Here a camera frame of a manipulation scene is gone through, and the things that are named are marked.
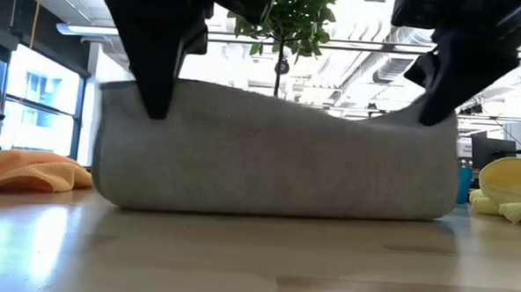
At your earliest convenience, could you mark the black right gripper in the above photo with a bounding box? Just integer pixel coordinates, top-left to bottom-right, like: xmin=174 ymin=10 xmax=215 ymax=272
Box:
xmin=386 ymin=0 xmax=521 ymax=131

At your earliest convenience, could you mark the yellow microfiber towel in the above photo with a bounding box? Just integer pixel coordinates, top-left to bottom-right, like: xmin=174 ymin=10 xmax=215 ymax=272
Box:
xmin=466 ymin=154 xmax=521 ymax=225

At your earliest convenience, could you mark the grey microfiber towel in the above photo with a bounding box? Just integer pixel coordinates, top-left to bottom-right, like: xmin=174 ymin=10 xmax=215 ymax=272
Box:
xmin=89 ymin=74 xmax=464 ymax=225

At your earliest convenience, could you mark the orange microfiber towel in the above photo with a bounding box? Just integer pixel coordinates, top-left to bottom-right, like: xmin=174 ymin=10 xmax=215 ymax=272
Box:
xmin=0 ymin=148 xmax=96 ymax=199

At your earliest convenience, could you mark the long ceiling light bar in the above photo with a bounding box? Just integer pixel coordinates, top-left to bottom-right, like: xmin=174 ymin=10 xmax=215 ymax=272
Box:
xmin=55 ymin=22 xmax=521 ymax=62

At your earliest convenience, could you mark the black computer monitor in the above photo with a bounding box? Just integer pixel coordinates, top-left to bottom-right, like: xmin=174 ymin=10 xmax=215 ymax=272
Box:
xmin=469 ymin=135 xmax=519 ymax=174

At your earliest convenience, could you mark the blue fabric basket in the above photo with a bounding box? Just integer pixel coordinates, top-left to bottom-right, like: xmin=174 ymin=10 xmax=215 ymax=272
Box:
xmin=455 ymin=166 xmax=474 ymax=206

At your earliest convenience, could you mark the large window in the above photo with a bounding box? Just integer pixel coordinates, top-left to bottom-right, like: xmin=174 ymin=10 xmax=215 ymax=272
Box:
xmin=0 ymin=41 xmax=89 ymax=160

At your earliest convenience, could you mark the green leafy potted tree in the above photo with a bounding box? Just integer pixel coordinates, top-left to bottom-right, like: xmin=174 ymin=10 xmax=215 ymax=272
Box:
xmin=222 ymin=0 xmax=347 ymax=101

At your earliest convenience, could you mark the silver ventilation duct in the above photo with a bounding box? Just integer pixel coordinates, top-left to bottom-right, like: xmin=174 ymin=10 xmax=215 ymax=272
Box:
xmin=371 ymin=26 xmax=438 ymax=88

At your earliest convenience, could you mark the black hanging ceiling camera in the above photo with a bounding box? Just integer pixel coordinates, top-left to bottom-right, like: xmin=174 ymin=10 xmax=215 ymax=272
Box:
xmin=274 ymin=58 xmax=291 ymax=77

